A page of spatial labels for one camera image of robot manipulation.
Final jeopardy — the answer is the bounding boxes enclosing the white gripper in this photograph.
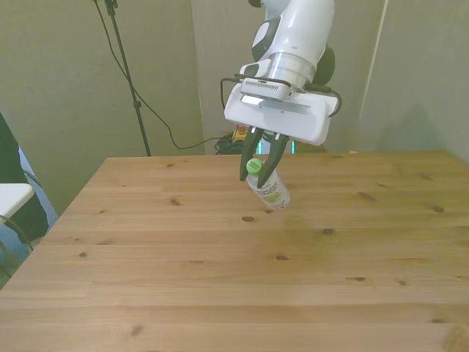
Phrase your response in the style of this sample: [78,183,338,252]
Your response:
[224,82,339,188]

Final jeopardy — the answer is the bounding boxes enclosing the white bottle with green cap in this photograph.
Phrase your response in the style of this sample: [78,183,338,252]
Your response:
[245,157,292,212]

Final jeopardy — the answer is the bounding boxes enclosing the black tripod pole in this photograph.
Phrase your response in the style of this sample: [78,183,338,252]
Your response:
[104,0,153,158]

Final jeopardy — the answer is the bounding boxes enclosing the green coiled cable bundle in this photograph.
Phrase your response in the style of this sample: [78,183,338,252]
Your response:
[214,135,245,155]

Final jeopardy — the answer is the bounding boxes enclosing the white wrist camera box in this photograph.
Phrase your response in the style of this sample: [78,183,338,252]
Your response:
[240,76,294,107]

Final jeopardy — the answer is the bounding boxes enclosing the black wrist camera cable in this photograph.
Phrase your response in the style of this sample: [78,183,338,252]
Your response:
[219,73,342,118]

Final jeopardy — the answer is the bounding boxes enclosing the black tripod cable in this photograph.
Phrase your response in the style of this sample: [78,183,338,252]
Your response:
[91,0,235,150]

